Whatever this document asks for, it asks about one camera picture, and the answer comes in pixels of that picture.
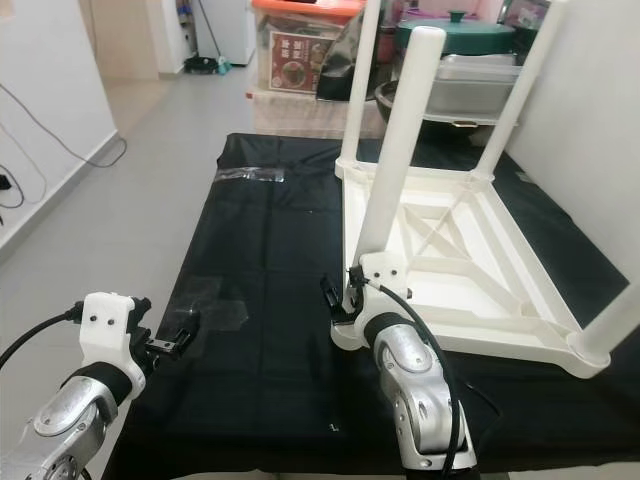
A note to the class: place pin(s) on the clear plastic container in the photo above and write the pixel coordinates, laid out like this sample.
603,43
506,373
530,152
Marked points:
470,85

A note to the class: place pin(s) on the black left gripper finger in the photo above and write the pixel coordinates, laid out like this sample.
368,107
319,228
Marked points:
139,301
188,325

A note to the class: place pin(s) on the black power adapter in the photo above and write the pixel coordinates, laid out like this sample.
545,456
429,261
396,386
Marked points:
8,186

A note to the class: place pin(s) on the broom with dustpan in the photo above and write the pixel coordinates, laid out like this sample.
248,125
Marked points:
205,65

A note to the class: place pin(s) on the clear tape strip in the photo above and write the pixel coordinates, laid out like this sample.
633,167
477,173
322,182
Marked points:
248,174

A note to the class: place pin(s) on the red printed carton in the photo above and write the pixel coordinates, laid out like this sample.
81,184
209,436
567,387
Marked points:
298,65

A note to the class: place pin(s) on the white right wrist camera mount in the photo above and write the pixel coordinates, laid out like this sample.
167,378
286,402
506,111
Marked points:
375,285

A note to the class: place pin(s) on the black wok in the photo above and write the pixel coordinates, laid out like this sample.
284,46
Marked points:
388,105

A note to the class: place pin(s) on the white plastic children table top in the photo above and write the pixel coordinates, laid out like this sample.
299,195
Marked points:
460,280

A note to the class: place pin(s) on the low translucent storage box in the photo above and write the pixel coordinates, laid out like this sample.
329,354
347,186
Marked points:
290,115

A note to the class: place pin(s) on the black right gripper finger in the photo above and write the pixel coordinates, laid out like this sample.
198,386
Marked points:
330,298

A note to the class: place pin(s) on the black tablecloth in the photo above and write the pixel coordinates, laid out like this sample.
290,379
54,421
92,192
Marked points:
260,400

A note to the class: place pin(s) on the large grey tape patch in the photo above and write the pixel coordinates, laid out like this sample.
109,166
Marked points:
215,305

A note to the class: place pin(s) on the green cooking pot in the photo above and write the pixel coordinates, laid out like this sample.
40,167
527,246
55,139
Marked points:
470,35

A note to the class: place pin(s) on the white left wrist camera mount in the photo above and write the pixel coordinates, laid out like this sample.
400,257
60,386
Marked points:
110,335

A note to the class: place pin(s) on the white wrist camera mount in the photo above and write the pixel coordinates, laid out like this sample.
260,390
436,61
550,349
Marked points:
375,285
110,335

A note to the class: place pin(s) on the white appliance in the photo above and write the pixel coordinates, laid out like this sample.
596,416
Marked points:
225,28

